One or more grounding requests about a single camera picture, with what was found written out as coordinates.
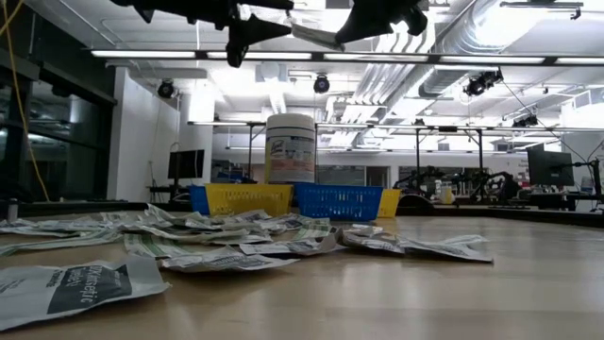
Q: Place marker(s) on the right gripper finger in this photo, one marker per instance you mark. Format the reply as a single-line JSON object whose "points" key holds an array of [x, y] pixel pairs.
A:
{"points": [[358, 21], [384, 21]]}

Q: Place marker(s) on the white disinfecting wipes canister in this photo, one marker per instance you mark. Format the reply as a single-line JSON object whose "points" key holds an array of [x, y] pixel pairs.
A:
{"points": [[290, 141]]}

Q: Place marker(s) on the small silver post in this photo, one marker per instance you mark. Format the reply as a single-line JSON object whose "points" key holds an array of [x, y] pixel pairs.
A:
{"points": [[13, 212]]}

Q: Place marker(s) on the blue plastic basket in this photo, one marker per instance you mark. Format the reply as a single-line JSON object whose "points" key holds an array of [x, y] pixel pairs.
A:
{"points": [[198, 200], [340, 202]]}

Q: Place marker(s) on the yellow plastic basket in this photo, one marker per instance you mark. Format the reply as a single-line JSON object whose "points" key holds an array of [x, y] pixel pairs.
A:
{"points": [[390, 204], [250, 200]]}

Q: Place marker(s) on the black overhead light bar rail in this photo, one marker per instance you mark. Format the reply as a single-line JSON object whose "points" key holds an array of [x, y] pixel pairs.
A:
{"points": [[317, 56]]}

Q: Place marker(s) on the pale grey packet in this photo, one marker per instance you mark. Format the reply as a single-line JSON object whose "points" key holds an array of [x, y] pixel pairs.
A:
{"points": [[316, 35]]}

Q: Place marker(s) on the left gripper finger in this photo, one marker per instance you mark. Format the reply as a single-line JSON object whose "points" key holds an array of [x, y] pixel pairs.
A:
{"points": [[264, 27], [269, 4]]}

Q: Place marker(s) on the pale plastic bottle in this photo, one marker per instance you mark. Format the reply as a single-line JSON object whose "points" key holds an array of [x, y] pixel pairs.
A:
{"points": [[446, 194]]}

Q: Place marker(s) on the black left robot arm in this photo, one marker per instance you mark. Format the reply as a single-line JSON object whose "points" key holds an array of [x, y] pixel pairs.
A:
{"points": [[179, 7]]}

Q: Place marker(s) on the black frame workstation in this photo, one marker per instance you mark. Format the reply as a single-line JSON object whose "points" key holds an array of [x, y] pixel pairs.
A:
{"points": [[250, 156], [417, 156]]}

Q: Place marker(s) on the black computer monitor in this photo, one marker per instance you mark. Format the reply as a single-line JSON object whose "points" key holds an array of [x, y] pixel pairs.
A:
{"points": [[549, 167], [186, 164]]}

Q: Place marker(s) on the background black robot arm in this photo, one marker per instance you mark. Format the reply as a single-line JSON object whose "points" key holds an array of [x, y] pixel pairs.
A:
{"points": [[491, 184], [424, 175]]}

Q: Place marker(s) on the black ceiling track light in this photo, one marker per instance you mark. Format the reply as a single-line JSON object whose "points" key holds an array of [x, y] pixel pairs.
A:
{"points": [[483, 82], [321, 84], [166, 90], [526, 121]]}

